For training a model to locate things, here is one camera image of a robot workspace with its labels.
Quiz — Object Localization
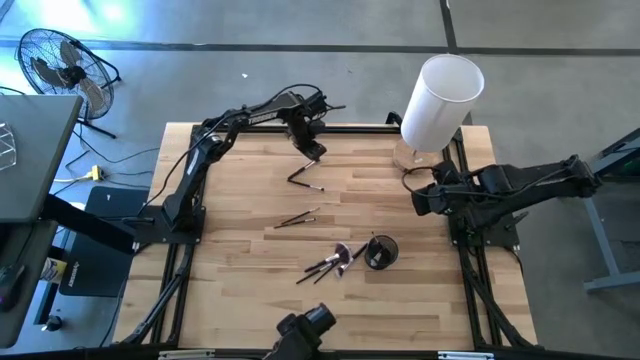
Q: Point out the fan makeup brush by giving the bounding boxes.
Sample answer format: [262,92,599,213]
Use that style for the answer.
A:
[335,242,370,279]

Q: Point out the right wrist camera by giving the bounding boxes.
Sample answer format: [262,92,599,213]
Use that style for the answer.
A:
[433,160,459,187]

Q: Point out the thin black spoolie brush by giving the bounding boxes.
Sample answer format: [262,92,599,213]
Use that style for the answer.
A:
[273,217,317,230]

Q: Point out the black floor fan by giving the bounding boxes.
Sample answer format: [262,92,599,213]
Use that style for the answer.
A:
[17,27,123,141]

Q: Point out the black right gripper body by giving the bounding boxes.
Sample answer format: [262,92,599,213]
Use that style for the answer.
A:
[427,172,466,218]

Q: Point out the black mesh pencil cup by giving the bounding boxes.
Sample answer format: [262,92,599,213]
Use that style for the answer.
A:
[363,234,400,272]

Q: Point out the grey metal table frame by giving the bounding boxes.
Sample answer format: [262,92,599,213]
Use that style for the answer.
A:
[581,127,640,294]

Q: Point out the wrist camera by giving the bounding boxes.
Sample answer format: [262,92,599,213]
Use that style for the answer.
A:
[306,91,332,121]
[433,160,459,187]

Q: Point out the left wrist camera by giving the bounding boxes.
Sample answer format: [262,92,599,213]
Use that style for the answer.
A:
[306,91,332,121]

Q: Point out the black aluminium table frame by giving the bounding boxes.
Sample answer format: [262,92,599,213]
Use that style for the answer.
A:
[118,111,539,360]

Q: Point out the black floor mat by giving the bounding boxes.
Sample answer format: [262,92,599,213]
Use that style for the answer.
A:
[58,186,151,299]

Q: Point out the black desk beam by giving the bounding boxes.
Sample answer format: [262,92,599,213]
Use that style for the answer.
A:
[38,193,140,256]

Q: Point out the long black makeup brush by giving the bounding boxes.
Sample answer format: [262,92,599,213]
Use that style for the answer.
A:
[295,268,329,286]

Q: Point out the white cylindrical lamp shade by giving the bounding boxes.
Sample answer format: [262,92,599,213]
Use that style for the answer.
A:
[399,53,486,154]

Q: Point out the wire basket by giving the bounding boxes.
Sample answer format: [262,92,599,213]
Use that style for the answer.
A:
[0,122,18,173]

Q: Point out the thin black makeup brush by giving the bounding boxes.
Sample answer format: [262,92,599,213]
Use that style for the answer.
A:
[313,261,342,286]

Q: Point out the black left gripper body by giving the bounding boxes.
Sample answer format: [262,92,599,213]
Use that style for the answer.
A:
[286,106,327,154]

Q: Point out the round lamp base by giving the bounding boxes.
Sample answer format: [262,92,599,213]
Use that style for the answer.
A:
[392,137,442,174]

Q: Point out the short black makeup brush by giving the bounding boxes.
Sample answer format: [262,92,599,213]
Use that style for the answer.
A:
[287,178,326,192]

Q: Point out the grey desk top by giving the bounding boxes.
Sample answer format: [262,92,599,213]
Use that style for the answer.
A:
[0,94,85,224]

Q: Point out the grey metal bracket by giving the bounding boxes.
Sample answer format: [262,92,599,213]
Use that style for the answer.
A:
[437,351,496,360]
[158,349,217,360]

